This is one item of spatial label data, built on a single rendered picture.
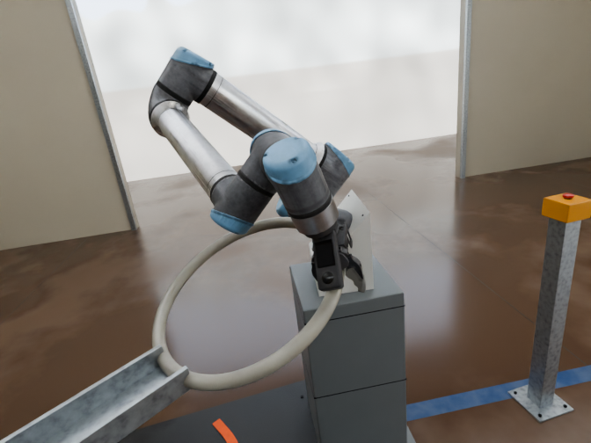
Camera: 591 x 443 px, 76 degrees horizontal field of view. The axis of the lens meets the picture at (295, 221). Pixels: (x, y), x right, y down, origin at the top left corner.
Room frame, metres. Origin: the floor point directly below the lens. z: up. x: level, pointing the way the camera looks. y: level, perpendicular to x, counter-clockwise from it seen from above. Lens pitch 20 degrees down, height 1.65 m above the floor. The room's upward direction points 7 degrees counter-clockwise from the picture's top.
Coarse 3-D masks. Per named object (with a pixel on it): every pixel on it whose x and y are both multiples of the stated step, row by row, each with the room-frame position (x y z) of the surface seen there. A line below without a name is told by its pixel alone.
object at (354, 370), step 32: (384, 288) 1.28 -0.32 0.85; (352, 320) 1.22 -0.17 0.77; (384, 320) 1.23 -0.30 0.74; (320, 352) 1.20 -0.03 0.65; (352, 352) 1.22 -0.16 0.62; (384, 352) 1.23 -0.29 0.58; (320, 384) 1.20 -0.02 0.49; (352, 384) 1.21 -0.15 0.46; (384, 384) 1.23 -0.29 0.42; (320, 416) 1.20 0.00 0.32; (352, 416) 1.21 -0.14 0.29; (384, 416) 1.23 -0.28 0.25
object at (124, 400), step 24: (144, 360) 0.65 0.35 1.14; (96, 384) 0.59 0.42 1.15; (120, 384) 0.61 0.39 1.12; (144, 384) 0.62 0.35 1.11; (168, 384) 0.57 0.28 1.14; (72, 408) 0.55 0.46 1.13; (96, 408) 0.58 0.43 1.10; (120, 408) 0.57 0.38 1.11; (144, 408) 0.54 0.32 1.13; (24, 432) 0.50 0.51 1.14; (48, 432) 0.52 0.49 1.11; (72, 432) 0.53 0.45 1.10; (96, 432) 0.48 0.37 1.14; (120, 432) 0.50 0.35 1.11
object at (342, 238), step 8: (336, 224) 0.68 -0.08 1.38; (344, 224) 0.75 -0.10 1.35; (328, 232) 0.67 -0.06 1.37; (336, 232) 0.73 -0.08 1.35; (344, 232) 0.73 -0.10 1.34; (344, 240) 0.70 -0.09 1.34; (352, 240) 0.76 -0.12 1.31; (312, 248) 0.72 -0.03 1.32; (344, 248) 0.70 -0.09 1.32; (352, 248) 0.74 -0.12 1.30; (312, 256) 0.71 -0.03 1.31; (344, 256) 0.68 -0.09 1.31; (344, 264) 0.69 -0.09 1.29
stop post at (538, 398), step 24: (552, 216) 1.41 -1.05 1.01; (576, 216) 1.35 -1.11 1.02; (552, 240) 1.41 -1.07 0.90; (576, 240) 1.38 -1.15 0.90; (552, 264) 1.40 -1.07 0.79; (552, 288) 1.38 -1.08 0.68; (552, 312) 1.37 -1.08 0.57; (552, 336) 1.37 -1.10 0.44; (552, 360) 1.38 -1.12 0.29; (528, 384) 1.52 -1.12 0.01; (552, 384) 1.38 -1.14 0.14; (528, 408) 1.38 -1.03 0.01; (552, 408) 1.36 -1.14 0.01
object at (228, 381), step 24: (216, 240) 0.99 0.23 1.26; (192, 264) 0.94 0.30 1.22; (168, 288) 0.88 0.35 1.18; (168, 312) 0.81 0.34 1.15; (312, 336) 0.59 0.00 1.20; (168, 360) 0.65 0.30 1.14; (264, 360) 0.56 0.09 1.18; (288, 360) 0.56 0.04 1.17; (192, 384) 0.58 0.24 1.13; (216, 384) 0.56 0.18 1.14; (240, 384) 0.55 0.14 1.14
